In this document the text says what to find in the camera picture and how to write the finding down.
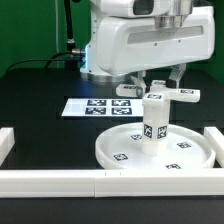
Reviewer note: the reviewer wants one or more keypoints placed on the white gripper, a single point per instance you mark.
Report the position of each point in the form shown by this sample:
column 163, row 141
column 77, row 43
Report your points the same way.
column 130, row 45

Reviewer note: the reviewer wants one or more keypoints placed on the white cross-shaped table base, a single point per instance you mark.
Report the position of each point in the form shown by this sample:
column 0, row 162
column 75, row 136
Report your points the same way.
column 159, row 91

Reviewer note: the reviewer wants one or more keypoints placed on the white round table top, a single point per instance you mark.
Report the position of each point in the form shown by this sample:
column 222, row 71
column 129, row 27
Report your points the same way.
column 120, row 147

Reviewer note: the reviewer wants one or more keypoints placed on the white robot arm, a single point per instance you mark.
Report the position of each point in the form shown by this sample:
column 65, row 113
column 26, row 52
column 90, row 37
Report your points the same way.
column 174, row 18

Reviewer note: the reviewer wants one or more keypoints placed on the white marker sheet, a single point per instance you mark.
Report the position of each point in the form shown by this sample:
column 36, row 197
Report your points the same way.
column 83, row 107

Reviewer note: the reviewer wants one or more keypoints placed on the white right fence bar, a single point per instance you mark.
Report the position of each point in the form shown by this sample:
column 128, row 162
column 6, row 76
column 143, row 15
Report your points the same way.
column 216, row 139

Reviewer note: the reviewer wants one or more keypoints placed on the white fence bar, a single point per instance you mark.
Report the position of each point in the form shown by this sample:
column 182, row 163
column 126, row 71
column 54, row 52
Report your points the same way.
column 216, row 139
column 110, row 183
column 7, row 141

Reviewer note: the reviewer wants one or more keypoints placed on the black vertical pole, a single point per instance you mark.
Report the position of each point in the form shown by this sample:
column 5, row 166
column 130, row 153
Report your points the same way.
column 71, row 64

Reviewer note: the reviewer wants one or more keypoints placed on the white front fence bar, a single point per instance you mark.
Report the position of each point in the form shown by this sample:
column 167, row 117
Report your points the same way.
column 110, row 183

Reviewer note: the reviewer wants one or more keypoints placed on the white left fence bar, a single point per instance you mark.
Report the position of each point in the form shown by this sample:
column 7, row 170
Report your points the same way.
column 7, row 141

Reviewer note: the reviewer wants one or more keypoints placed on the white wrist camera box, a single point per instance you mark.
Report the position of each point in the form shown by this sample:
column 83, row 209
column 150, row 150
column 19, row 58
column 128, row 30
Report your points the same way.
column 133, row 8

